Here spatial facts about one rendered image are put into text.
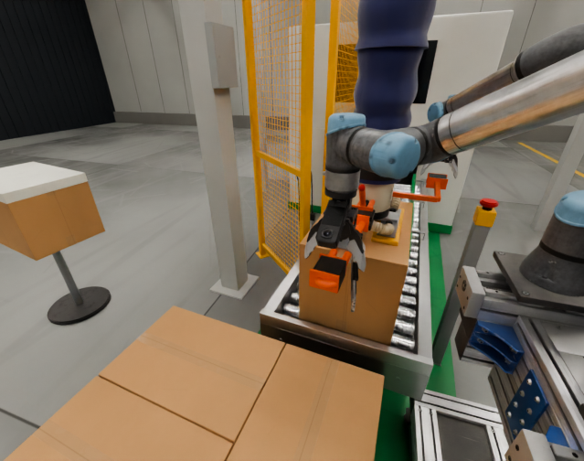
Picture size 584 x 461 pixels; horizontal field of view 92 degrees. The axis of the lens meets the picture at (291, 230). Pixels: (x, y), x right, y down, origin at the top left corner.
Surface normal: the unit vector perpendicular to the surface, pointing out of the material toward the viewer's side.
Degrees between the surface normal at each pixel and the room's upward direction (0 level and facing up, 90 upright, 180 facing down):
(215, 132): 90
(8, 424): 0
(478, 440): 0
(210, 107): 90
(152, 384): 0
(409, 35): 63
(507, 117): 108
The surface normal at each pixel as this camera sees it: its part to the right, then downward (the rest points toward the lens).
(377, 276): -0.38, 0.43
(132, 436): 0.00, -0.88
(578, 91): -0.71, 0.57
